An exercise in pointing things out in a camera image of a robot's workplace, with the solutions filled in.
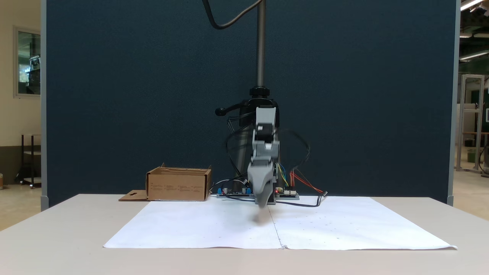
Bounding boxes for brown cardboard box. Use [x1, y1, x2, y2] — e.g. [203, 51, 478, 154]
[118, 163, 213, 202]

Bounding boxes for dark blue partition panel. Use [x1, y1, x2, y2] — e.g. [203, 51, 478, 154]
[40, 0, 461, 211]

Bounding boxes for aluminium frame rack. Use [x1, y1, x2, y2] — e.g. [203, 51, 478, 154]
[456, 74, 486, 173]

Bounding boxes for fluorescent ceiling light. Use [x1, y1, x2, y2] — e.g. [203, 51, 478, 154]
[459, 49, 489, 62]
[460, 0, 485, 11]

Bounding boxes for black metal shelf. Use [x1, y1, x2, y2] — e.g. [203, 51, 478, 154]
[15, 133, 42, 189]

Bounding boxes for thick black camera cable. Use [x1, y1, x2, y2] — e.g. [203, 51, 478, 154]
[201, 0, 265, 30]

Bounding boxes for yellow and blue wires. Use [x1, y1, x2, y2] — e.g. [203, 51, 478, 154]
[278, 163, 290, 188]

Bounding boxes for circuit board with coloured wires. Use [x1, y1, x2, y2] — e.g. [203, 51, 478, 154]
[276, 188, 300, 201]

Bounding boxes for red wires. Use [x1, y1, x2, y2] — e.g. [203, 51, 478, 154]
[290, 167, 325, 194]

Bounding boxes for threaded metal stand pole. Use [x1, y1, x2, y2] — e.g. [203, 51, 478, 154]
[257, 0, 267, 89]

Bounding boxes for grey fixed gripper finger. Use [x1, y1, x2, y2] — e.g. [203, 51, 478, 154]
[249, 177, 277, 210]

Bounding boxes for blue circuit board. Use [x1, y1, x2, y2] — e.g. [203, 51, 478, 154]
[216, 186, 253, 199]

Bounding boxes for thin black motor wires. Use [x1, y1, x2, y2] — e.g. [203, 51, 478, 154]
[278, 129, 311, 168]
[224, 114, 256, 188]

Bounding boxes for white paper sheet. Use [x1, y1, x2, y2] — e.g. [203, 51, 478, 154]
[103, 196, 458, 251]

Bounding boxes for framed window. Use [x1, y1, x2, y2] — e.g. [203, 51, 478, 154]
[13, 26, 42, 99]

